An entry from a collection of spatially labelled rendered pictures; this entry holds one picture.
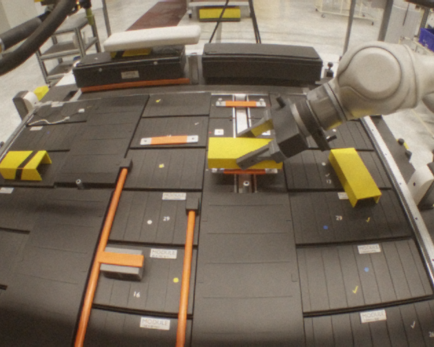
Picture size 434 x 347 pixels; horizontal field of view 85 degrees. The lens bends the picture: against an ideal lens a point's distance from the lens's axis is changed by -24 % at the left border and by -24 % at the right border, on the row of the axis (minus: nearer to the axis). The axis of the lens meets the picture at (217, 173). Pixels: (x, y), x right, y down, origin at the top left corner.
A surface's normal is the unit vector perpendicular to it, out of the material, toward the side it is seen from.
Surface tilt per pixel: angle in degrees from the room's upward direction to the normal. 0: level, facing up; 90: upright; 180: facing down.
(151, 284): 0
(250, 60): 90
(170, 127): 0
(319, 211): 0
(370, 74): 63
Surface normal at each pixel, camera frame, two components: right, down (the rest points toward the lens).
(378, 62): -0.54, 0.21
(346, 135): -0.03, -0.70
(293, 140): -0.04, 0.71
